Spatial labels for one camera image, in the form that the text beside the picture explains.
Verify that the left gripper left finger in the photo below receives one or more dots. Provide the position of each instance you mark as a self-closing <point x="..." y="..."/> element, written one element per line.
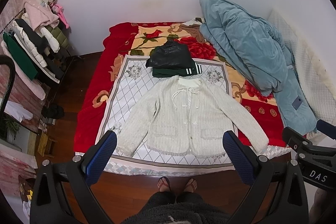
<point x="49" y="203"/>

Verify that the olive green puffer jacket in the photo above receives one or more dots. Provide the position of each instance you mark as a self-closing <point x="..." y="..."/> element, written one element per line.
<point x="59" y="36"/>

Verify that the white padded headboard cushion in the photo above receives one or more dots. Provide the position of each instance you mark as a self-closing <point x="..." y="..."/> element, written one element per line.
<point x="314" y="81"/>

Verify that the white knit cardigan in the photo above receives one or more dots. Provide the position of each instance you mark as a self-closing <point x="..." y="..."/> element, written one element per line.
<point x="179" y="116"/>

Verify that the white puffer jacket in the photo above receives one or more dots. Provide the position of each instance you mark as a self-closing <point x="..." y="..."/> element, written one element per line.
<point x="36" y="44"/>

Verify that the green hanging garment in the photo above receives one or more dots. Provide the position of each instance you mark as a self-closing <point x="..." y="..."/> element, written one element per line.
<point x="20" y="56"/>

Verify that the red floral bed blanket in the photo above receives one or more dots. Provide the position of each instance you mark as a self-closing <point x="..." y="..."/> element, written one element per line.
<point x="141" y="39"/>

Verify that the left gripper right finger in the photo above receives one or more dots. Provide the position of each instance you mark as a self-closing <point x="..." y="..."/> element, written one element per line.
<point x="289" y="202"/>

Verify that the black leather jacket folded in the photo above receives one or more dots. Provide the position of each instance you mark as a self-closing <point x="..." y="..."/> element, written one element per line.
<point x="171" y="55"/>

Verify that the brown garment on bed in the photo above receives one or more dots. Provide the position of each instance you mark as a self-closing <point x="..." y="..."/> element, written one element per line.
<point x="194" y="31"/>

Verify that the pink fleece garment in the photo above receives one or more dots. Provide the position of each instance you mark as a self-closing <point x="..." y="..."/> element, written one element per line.
<point x="40" y="13"/>

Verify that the black curved tube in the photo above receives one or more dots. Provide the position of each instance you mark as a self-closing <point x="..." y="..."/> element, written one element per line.
<point x="5" y="60"/>

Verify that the bright pink hanging item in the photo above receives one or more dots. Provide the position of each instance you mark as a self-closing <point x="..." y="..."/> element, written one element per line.
<point x="59" y="11"/>

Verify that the white patterned mat cloth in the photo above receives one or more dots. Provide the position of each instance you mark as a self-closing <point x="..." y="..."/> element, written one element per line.
<point x="133" y="81"/>

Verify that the dark green striped garment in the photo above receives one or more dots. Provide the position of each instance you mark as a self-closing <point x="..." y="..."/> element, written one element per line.
<point x="170" y="72"/>

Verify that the blue quilted duvet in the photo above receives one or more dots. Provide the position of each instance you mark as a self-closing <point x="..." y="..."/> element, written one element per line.
<point x="256" y="49"/>

